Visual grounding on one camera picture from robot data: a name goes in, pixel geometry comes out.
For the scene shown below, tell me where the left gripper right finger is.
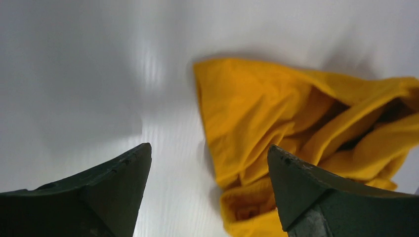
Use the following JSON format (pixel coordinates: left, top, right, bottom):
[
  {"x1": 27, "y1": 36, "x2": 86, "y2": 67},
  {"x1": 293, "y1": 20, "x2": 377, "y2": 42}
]
[{"x1": 267, "y1": 145, "x2": 419, "y2": 237}]

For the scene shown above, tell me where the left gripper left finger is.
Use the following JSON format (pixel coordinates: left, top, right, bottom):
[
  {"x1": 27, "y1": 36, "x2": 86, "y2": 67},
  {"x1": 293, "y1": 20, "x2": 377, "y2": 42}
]
[{"x1": 0, "y1": 143, "x2": 152, "y2": 237}]

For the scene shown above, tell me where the yellow t-shirt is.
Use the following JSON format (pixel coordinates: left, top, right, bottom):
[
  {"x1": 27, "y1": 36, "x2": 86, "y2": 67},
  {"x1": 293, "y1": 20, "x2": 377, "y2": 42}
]
[{"x1": 193, "y1": 58, "x2": 419, "y2": 237}]

